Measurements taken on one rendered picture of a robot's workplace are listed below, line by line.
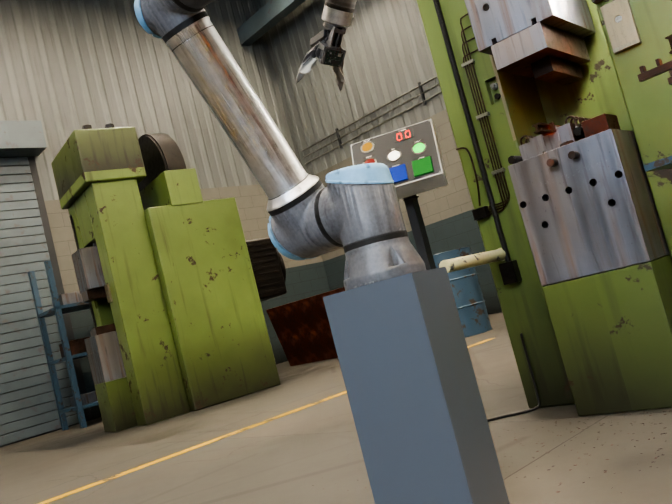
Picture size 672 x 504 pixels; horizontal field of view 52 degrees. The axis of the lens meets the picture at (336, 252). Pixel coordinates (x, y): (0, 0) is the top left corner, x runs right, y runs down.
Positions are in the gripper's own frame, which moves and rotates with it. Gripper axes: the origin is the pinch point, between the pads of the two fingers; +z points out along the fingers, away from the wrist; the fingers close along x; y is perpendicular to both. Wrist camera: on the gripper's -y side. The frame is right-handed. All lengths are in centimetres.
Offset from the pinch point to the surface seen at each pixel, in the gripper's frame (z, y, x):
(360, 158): 32, -32, 36
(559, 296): 48, 40, 90
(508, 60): -19, -12, 73
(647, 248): 20, 56, 101
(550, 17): -37, -6, 80
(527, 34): -30, -10, 76
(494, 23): -30, -22, 69
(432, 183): 29, -7, 56
